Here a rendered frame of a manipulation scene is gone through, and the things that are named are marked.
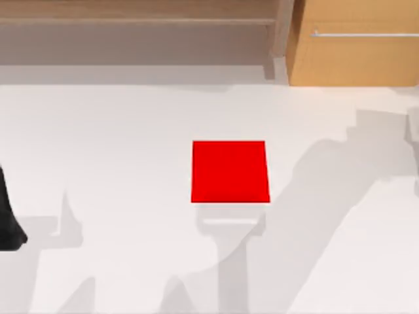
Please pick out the flat red square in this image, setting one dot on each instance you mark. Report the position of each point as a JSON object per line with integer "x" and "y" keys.
{"x": 230, "y": 171}

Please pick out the open wooden shelf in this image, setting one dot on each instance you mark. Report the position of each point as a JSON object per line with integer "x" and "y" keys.
{"x": 140, "y": 32}

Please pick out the wooden cupboard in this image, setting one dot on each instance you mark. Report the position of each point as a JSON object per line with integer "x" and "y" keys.
{"x": 353, "y": 59}

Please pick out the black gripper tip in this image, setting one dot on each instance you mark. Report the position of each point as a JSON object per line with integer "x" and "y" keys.
{"x": 8, "y": 222}

